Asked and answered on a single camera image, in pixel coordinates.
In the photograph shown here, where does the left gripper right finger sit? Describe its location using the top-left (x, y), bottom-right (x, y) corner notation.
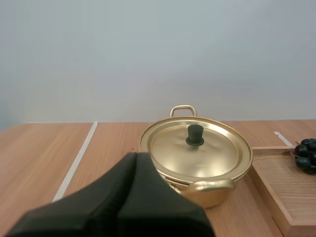
top-left (116, 151), bottom-right (216, 237)

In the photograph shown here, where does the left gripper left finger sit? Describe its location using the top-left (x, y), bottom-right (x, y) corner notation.
top-left (5, 152), bottom-right (139, 237)

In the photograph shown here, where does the gold lid with black knob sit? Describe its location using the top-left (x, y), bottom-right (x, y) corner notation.
top-left (141, 116), bottom-right (252, 179)

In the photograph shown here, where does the shallow wooden tray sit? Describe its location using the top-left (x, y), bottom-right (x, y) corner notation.
top-left (248, 145), bottom-right (316, 237)

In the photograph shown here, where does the bunch of dark toy grapes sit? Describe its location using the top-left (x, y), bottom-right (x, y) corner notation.
top-left (286, 138), bottom-right (316, 175)

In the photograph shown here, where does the gold pot with two handles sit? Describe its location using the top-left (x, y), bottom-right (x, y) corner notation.
top-left (139, 104), bottom-right (252, 209)

